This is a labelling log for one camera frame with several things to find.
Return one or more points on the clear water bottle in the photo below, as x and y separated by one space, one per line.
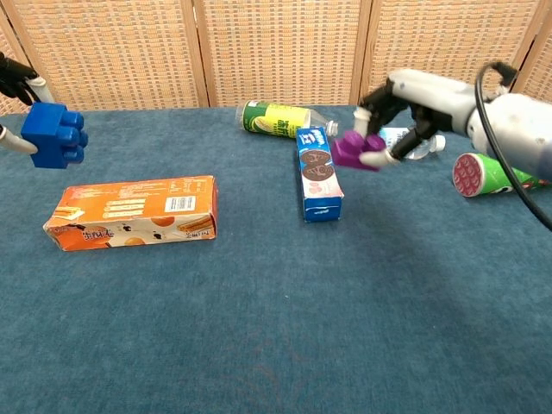
424 148

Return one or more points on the blue table mat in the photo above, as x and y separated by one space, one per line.
276 310

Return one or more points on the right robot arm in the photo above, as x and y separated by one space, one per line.
517 129

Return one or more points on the blue toy block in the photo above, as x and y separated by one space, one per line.
49 133

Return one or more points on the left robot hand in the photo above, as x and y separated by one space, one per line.
15 75

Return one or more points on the purple plastic block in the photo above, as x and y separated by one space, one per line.
347 153

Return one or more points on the green chips can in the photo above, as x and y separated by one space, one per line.
470 174

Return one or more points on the woven folding screen panel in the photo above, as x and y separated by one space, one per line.
541 64
448 39
10 108
116 52
280 52

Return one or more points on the green label plastic bottle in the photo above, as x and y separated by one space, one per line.
276 120

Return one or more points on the orange snack box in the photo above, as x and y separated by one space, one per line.
129 211

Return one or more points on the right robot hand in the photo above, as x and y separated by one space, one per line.
435 99

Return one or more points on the blue cookie box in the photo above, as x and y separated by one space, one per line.
319 172

